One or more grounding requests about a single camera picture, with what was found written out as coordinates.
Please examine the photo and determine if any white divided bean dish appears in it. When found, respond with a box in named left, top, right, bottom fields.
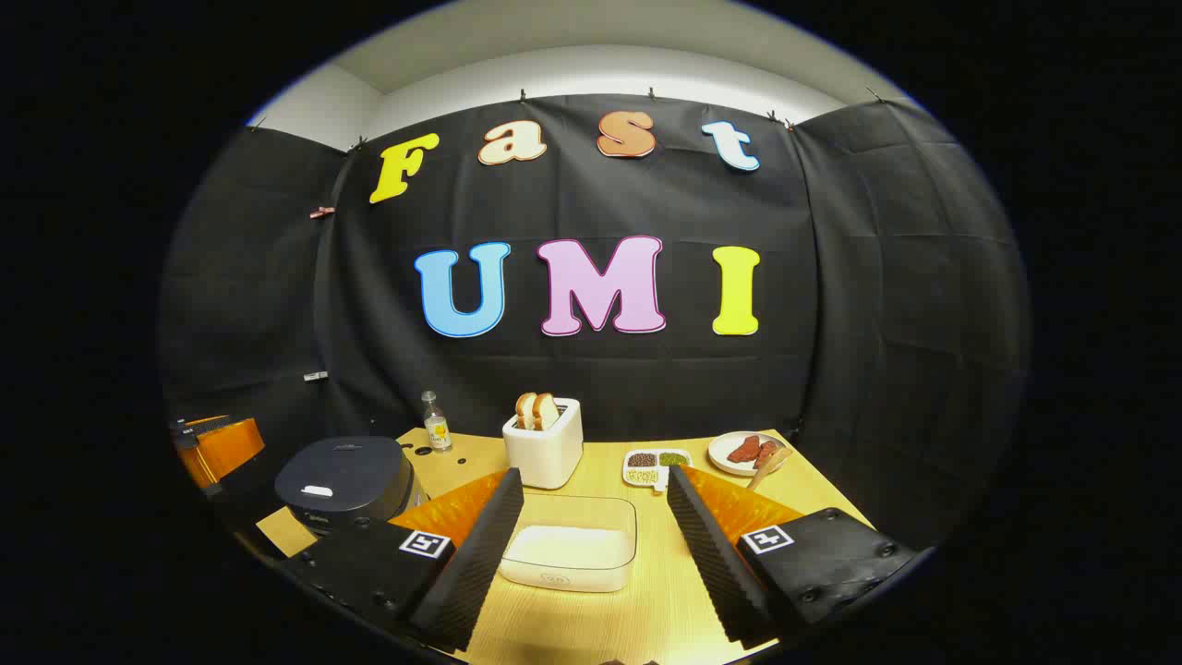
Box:
left=622, top=449, right=693, bottom=490

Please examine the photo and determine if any dark grey rice cooker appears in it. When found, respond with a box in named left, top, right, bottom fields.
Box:
left=274, top=436, right=426, bottom=537

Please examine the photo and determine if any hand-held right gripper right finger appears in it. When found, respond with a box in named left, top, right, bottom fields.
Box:
left=667, top=464, right=923, bottom=651

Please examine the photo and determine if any wooden spoon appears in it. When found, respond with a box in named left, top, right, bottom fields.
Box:
left=746, top=446, right=795, bottom=491

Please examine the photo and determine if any round white plate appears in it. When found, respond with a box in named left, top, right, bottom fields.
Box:
left=707, top=430, right=788, bottom=478

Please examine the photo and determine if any black backdrop cloth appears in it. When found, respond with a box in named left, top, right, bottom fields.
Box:
left=159, top=92, right=1031, bottom=555

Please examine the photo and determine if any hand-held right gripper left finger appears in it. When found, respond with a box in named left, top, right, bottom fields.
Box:
left=277, top=466, right=525, bottom=653

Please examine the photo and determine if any small glass bottle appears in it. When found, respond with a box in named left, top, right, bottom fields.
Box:
left=422, top=390, right=453, bottom=453

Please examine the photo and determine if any white toaster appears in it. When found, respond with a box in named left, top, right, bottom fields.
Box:
left=502, top=397, right=585, bottom=490

